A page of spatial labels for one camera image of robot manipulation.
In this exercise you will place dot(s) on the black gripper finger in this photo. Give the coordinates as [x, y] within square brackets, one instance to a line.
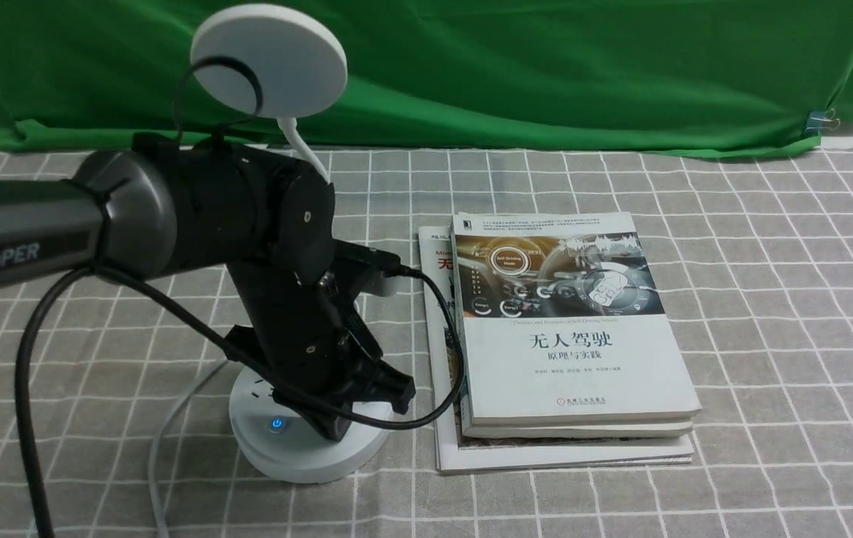
[329, 426]

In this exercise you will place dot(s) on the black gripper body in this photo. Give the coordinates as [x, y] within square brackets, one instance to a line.
[309, 336]

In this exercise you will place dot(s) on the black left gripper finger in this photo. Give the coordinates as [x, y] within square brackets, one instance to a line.
[374, 380]

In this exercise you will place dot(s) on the white desk lamp with base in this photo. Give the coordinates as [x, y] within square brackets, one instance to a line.
[274, 62]

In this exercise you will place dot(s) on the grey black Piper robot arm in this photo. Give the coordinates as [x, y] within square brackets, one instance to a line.
[157, 210]

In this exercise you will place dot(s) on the bottom magazine with red text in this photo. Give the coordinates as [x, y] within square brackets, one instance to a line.
[457, 453]

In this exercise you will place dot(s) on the middle book under top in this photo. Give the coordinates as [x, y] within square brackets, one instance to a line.
[583, 430]

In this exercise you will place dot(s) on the white autonomous driving book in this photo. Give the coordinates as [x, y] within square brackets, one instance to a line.
[562, 322]

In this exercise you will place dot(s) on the grey checked tablecloth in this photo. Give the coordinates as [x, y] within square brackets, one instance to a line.
[755, 261]

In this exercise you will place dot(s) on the green backdrop cloth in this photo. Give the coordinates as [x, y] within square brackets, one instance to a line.
[709, 79]

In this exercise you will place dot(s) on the blue binder clip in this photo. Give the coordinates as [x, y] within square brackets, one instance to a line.
[818, 122]

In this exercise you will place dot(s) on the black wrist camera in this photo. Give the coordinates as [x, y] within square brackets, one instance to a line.
[362, 269]

